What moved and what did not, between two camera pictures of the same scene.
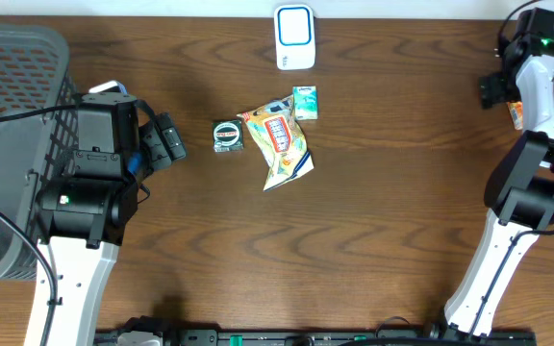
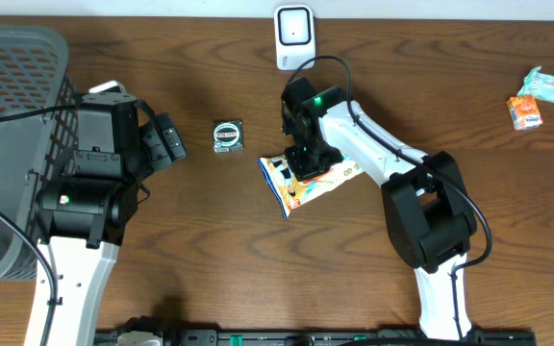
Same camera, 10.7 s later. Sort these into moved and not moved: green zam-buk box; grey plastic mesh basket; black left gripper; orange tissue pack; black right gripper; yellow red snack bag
Moved: black right gripper; yellow red snack bag
Not moved: green zam-buk box; orange tissue pack; grey plastic mesh basket; black left gripper
